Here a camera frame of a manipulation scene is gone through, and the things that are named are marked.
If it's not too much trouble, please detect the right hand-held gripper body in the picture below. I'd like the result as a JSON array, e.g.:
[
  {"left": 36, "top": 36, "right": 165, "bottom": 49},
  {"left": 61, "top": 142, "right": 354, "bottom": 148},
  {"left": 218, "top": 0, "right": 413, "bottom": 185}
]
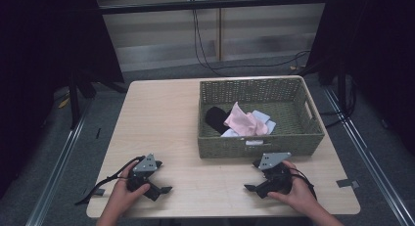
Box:
[{"left": 255, "top": 152, "right": 294, "bottom": 200}]

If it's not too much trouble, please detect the grey tape strip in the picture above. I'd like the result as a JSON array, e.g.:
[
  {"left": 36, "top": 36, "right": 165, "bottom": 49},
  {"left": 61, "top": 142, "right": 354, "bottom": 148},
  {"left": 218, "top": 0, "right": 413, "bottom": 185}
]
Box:
[{"left": 336, "top": 178, "right": 361, "bottom": 190}]

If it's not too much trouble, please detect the yellow floor scrap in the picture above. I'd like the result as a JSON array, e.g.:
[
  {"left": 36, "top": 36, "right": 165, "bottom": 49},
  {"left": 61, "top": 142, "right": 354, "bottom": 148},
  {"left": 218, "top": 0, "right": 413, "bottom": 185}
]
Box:
[{"left": 57, "top": 95, "right": 71, "bottom": 110}]

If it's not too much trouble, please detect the black wall cable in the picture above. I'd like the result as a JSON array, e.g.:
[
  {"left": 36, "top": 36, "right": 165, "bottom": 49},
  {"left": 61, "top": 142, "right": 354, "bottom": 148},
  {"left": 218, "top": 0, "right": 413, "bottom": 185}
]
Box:
[{"left": 191, "top": 8, "right": 311, "bottom": 77}]

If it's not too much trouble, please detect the person's right hand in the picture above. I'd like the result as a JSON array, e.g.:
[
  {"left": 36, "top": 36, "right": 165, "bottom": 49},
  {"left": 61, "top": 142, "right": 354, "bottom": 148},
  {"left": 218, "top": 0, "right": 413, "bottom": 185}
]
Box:
[{"left": 267, "top": 159, "right": 318, "bottom": 216}]

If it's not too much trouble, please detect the metal floor rail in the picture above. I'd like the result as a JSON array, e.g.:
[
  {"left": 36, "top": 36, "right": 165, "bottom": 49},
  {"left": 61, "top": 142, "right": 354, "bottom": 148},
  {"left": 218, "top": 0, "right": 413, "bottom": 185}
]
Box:
[
  {"left": 322, "top": 85, "right": 415, "bottom": 226},
  {"left": 24, "top": 100, "right": 93, "bottom": 226}
]

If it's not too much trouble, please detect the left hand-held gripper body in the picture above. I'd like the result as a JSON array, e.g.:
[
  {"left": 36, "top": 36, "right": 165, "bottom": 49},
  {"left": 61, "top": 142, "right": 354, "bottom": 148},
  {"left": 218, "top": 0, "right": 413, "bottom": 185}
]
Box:
[{"left": 126, "top": 153, "right": 163, "bottom": 202}]

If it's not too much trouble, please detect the pale blue sock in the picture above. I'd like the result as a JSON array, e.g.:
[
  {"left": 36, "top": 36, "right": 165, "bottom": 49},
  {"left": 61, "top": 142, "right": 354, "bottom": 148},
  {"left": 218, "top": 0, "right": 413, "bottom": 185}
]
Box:
[{"left": 252, "top": 110, "right": 277, "bottom": 135}]

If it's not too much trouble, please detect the green woven basket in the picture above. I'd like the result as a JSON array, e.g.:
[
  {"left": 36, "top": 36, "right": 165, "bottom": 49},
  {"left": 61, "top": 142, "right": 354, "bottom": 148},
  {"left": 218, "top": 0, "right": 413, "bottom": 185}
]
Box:
[{"left": 197, "top": 76, "right": 326, "bottom": 159}]

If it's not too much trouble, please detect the black floor cable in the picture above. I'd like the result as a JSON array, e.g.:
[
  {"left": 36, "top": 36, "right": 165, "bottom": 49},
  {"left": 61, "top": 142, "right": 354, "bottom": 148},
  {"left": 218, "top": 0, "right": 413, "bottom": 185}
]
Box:
[{"left": 318, "top": 76, "right": 357, "bottom": 129}]

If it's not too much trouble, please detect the black horizontal bar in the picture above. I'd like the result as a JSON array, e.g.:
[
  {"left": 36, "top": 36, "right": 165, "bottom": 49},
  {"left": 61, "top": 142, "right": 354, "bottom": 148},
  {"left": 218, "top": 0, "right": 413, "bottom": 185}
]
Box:
[{"left": 97, "top": 0, "right": 329, "bottom": 16}]

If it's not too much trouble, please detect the dark curtain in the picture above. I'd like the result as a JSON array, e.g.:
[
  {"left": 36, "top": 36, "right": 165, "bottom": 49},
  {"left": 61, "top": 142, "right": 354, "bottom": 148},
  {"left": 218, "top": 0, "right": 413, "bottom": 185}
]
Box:
[
  {"left": 0, "top": 0, "right": 125, "bottom": 201},
  {"left": 305, "top": 0, "right": 415, "bottom": 157}
]

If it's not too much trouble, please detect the white sock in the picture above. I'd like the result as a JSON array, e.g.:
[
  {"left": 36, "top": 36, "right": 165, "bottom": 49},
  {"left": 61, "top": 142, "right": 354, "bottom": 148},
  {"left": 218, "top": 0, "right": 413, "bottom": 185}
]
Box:
[{"left": 220, "top": 127, "right": 241, "bottom": 138}]

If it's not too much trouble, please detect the black metal stand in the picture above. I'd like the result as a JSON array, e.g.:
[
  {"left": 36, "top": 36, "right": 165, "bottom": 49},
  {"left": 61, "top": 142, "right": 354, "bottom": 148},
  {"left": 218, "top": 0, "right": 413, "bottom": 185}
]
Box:
[{"left": 68, "top": 69, "right": 129, "bottom": 130}]

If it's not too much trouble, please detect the black sock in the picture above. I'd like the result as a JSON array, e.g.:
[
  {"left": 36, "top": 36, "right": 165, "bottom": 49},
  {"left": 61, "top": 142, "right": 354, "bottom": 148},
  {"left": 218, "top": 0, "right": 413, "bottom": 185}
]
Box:
[{"left": 205, "top": 106, "right": 232, "bottom": 136}]

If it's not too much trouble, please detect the person's left hand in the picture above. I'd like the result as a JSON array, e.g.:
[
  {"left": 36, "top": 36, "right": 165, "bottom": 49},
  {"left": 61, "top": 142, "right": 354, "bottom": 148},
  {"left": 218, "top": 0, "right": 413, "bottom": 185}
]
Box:
[{"left": 108, "top": 160, "right": 152, "bottom": 218}]

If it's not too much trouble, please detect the pink sock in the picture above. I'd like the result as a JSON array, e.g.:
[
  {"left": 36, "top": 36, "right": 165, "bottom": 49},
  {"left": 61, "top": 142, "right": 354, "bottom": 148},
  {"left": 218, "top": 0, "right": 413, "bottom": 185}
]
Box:
[{"left": 223, "top": 101, "right": 270, "bottom": 138}]

